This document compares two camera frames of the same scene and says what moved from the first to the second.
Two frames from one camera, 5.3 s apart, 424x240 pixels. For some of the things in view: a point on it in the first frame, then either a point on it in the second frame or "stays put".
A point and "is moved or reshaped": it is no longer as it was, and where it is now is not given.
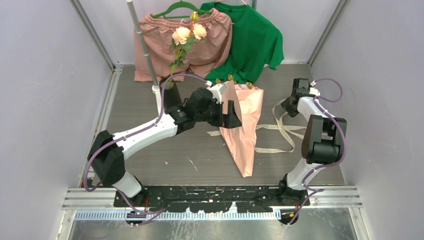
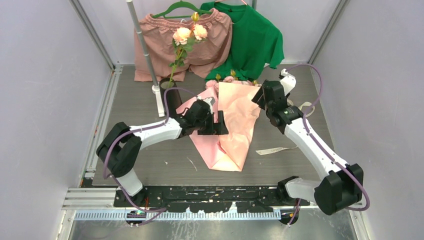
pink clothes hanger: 223,0 stays put
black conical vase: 172,99 stays put
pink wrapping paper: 247,99 is moved or reshaped
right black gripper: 285,105 → 259,98
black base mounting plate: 210,198 stays put
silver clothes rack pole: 156,87 stays put
